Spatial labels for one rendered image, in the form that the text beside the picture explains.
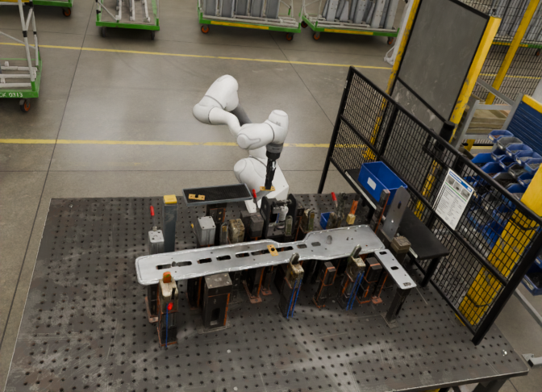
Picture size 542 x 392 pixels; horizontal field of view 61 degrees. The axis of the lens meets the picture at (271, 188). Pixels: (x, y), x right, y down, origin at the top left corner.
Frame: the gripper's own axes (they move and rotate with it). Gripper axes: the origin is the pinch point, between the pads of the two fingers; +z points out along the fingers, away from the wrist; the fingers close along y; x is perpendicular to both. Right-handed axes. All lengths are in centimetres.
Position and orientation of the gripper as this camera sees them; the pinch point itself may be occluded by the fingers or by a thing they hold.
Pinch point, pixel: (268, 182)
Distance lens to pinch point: 244.4
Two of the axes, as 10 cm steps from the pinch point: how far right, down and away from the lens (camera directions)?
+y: 1.6, 5.8, -8.0
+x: 9.8, 0.2, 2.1
